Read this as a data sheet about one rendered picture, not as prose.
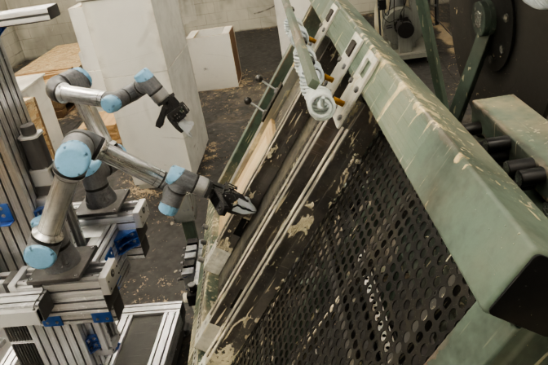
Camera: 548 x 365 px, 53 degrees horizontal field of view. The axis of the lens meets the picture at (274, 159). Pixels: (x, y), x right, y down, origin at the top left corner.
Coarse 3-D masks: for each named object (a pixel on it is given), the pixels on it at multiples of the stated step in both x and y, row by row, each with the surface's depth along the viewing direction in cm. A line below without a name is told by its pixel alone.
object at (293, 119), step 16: (288, 32) 192; (320, 32) 192; (320, 48) 192; (320, 64) 194; (336, 64) 194; (288, 112) 206; (304, 112) 202; (288, 128) 204; (272, 144) 207; (288, 144) 207; (272, 160) 210; (256, 176) 212; (272, 176) 213; (256, 192) 216; (256, 208) 219; (224, 224) 228; (240, 224) 222; (224, 240) 225; (208, 256) 232; (224, 256) 228
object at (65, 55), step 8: (56, 48) 916; (64, 48) 907; (72, 48) 898; (48, 56) 869; (56, 56) 860; (64, 56) 852; (72, 56) 844; (32, 64) 834; (40, 64) 826; (48, 64) 818; (56, 64) 811; (64, 64) 803; (72, 64) 796; (80, 64) 789; (24, 72) 799; (32, 72) 792; (56, 104) 720; (64, 104) 729; (72, 104) 767; (56, 112) 725; (64, 112) 731
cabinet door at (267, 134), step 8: (272, 120) 254; (272, 128) 245; (264, 136) 253; (272, 136) 237; (264, 144) 246; (256, 152) 256; (256, 160) 249; (248, 168) 258; (240, 176) 267; (248, 176) 251; (240, 184) 261; (240, 192) 253; (224, 216) 263
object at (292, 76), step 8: (288, 72) 251; (288, 80) 248; (288, 88) 250; (280, 96) 251; (280, 104) 253; (272, 112) 254; (264, 128) 258; (256, 136) 259; (256, 144) 261; (248, 152) 263; (248, 160) 264; (240, 168) 266; (232, 176) 273; (232, 184) 270
